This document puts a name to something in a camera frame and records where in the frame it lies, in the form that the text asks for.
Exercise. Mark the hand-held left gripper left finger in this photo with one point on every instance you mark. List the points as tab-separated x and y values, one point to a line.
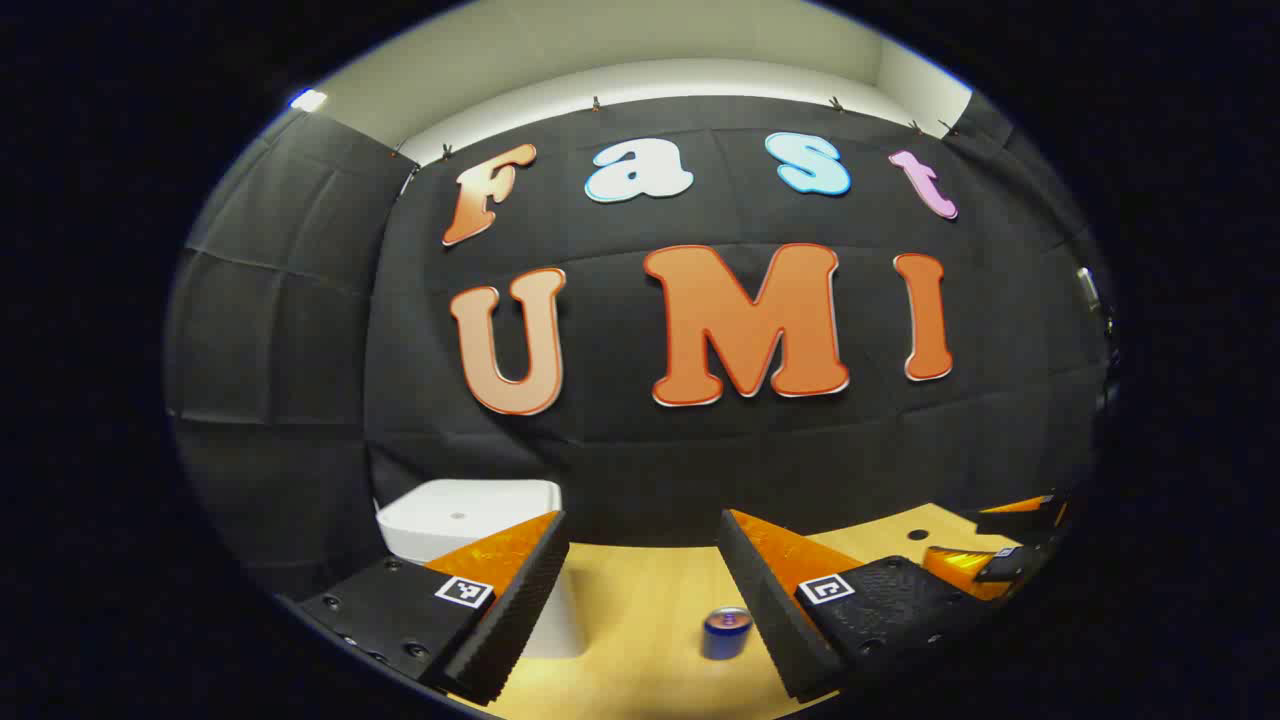
520	610

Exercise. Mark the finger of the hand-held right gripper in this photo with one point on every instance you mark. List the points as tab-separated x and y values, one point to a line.
1015	520
1005	568

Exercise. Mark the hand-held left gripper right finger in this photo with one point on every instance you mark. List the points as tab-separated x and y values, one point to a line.
770	610

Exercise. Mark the blue pop can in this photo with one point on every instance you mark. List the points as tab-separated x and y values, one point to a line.
725	640

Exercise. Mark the white desktop garbage bin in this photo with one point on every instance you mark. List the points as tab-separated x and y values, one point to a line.
460	515

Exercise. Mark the wooden desktop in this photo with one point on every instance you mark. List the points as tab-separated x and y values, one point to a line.
650	600

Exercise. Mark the small silver metal fitting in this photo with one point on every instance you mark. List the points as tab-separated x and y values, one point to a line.
1088	287

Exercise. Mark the white ceiling light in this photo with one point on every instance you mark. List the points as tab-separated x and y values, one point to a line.
308	100

